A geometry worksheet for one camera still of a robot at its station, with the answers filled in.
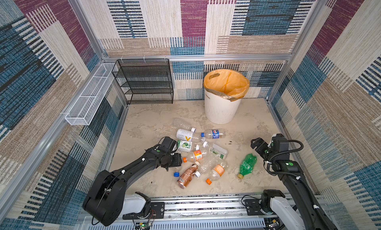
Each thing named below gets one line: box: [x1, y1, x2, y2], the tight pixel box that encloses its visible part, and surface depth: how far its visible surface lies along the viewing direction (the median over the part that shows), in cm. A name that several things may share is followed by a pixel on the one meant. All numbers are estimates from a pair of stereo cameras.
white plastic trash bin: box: [204, 87, 242, 125], surface depth 96 cm
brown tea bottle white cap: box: [177, 161, 201, 190], surface depth 81 cm
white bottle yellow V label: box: [176, 127, 196, 142], surface depth 96 cm
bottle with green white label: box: [177, 139, 193, 153], surface depth 93 cm
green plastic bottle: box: [237, 153, 258, 180], surface depth 86 cm
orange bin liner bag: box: [203, 68, 251, 102], surface depth 101 cm
